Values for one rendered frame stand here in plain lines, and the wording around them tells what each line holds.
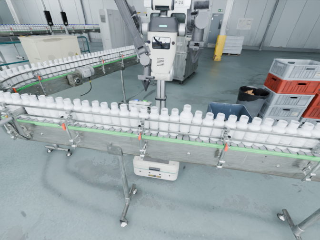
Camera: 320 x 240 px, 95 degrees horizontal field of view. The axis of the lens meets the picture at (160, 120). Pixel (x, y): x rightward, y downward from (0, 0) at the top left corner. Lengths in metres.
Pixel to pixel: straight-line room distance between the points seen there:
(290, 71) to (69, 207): 3.26
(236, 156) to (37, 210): 1.87
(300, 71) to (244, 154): 2.21
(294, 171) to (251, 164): 0.23
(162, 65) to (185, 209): 1.40
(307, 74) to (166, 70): 2.28
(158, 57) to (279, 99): 2.26
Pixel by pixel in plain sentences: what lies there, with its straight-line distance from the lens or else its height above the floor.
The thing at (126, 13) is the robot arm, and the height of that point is 1.60.
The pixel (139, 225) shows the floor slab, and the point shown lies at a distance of 1.68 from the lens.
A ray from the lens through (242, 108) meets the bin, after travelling 1.56.
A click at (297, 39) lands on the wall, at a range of 14.74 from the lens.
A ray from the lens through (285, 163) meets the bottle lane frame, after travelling 1.09.
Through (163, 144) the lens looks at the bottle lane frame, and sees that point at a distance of 0.89.
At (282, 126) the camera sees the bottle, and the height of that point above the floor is 1.15.
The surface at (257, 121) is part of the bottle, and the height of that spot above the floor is 1.16.
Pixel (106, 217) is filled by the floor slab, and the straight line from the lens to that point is 1.76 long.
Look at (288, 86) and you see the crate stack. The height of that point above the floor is 0.79.
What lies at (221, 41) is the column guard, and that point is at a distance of 8.32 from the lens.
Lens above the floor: 1.57
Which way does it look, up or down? 34 degrees down
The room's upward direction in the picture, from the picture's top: 2 degrees clockwise
